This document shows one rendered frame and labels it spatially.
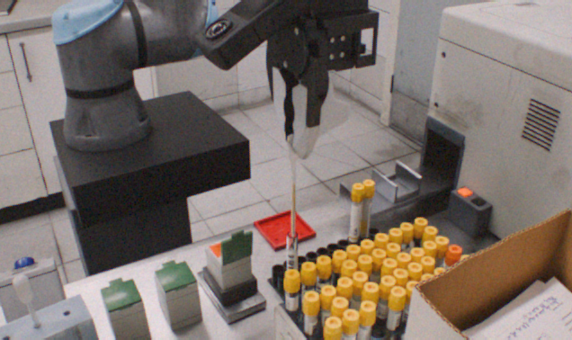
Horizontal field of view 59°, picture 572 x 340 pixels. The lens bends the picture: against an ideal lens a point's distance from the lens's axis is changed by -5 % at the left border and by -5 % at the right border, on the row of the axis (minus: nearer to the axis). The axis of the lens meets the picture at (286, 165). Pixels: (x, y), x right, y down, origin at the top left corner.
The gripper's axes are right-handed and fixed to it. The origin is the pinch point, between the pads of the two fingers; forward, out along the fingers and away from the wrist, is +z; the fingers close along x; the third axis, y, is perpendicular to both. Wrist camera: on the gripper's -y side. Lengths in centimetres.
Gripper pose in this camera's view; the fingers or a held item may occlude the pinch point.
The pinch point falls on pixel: (293, 146)
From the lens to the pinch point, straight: 54.3
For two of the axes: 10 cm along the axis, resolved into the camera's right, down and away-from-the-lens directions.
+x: -5.0, -4.4, 7.4
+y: 8.7, -2.6, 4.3
